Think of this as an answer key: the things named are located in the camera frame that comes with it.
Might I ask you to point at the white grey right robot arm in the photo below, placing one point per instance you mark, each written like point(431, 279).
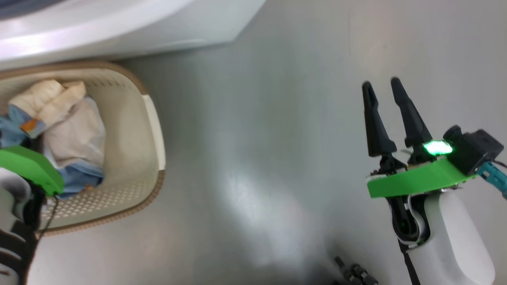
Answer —
point(455, 245)

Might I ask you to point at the white front-load washing machine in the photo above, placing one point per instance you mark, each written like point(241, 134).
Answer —
point(119, 23)

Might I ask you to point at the cream perforated laundry basket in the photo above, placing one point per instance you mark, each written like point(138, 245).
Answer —
point(130, 130)

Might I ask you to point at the cream white garment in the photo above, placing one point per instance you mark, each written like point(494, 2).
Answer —
point(71, 134)

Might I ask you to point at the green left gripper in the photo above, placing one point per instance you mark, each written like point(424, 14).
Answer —
point(31, 164)

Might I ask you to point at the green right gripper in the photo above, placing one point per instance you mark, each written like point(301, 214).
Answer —
point(416, 180)

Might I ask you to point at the blue denim patterned garment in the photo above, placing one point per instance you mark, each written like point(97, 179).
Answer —
point(79, 178)

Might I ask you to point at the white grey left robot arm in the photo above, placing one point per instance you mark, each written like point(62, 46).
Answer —
point(16, 245)

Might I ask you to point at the black knurled connector plug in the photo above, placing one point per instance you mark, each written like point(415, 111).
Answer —
point(354, 273)

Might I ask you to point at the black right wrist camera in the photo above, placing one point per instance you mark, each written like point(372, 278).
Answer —
point(475, 148)

